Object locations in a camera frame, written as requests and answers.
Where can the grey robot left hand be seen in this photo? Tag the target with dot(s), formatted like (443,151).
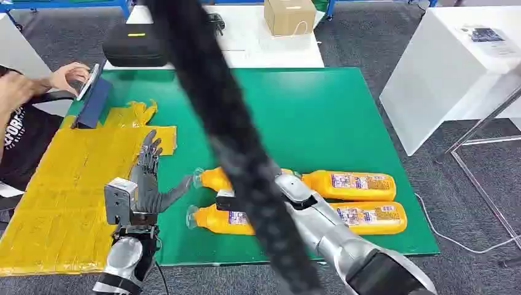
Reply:
(144,191)

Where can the person's left hand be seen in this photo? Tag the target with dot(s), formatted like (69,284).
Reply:
(69,77)

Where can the white tablet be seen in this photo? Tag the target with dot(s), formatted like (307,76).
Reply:
(88,81)

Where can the orange drink bottle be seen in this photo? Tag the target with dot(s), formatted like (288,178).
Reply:
(213,179)
(211,222)
(401,222)
(317,185)

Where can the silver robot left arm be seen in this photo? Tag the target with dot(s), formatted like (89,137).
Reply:
(126,256)

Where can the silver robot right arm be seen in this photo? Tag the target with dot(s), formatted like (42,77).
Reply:
(346,244)

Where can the dark blue tablet stand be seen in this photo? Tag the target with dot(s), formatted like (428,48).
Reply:
(93,106)

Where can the white side table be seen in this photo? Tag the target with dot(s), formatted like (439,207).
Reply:
(20,49)

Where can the black device case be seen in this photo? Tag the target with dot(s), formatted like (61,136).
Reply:
(134,49)

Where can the person's torso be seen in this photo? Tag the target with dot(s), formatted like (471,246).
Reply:
(28,142)

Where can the yellow plastic sheet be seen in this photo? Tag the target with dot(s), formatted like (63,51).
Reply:
(61,195)

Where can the green table mat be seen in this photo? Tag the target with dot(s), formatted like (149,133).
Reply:
(325,122)

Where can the cardboard box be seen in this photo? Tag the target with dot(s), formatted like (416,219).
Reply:
(289,18)

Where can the white cabinet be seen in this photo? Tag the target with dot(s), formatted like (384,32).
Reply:
(431,81)

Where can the printed leaflet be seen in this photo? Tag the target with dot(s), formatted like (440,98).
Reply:
(486,36)

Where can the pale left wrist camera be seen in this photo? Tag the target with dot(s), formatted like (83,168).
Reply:
(120,199)

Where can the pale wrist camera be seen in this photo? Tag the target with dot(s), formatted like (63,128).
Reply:
(224,201)
(120,199)

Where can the blue metal frame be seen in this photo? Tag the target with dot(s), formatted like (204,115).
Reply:
(61,4)

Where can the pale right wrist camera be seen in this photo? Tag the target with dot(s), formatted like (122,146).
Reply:
(224,201)

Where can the metal stand frame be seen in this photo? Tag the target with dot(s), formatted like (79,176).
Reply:
(484,122)

